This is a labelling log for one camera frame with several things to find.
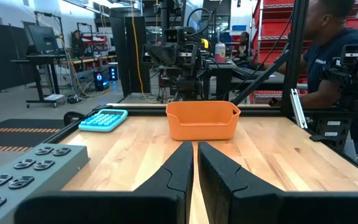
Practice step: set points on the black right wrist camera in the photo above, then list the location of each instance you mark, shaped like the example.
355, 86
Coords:
172, 35

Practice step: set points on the teal calculator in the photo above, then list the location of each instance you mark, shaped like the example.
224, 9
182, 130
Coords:
102, 120

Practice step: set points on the person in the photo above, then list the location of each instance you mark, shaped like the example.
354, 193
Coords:
322, 59
244, 46
78, 43

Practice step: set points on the black frame strut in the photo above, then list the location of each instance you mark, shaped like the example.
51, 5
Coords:
259, 79

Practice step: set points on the black striped floor mat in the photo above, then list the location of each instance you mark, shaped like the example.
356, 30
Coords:
17, 133

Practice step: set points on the metal rack with red bins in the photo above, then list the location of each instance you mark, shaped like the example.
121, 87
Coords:
272, 28

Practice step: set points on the black frame post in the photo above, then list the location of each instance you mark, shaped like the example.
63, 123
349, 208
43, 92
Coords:
294, 46

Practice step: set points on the black computer monitor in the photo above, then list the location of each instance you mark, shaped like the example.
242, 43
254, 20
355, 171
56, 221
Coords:
42, 39

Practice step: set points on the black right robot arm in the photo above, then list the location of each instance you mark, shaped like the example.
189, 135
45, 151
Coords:
183, 81

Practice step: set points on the silver metal bracket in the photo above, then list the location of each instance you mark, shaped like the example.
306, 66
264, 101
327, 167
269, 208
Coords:
298, 109

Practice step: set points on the orange plastic bin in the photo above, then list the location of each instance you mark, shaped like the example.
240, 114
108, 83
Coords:
202, 127

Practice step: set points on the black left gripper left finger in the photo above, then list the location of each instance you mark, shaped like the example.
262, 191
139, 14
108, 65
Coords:
120, 208

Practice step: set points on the black partition panel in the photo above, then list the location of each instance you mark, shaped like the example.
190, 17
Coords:
129, 56

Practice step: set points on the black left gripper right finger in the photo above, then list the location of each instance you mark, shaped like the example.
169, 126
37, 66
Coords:
275, 208

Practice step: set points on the black desk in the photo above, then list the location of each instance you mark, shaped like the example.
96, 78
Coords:
39, 57

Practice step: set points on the black table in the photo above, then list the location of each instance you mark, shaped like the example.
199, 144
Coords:
222, 71

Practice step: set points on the black computer tower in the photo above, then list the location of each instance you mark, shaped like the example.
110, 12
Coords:
104, 77

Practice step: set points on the grey multi-outlet power strip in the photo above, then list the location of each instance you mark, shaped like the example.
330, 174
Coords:
67, 161

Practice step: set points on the pink white bottle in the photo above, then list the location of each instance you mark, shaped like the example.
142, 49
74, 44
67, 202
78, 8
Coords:
220, 53

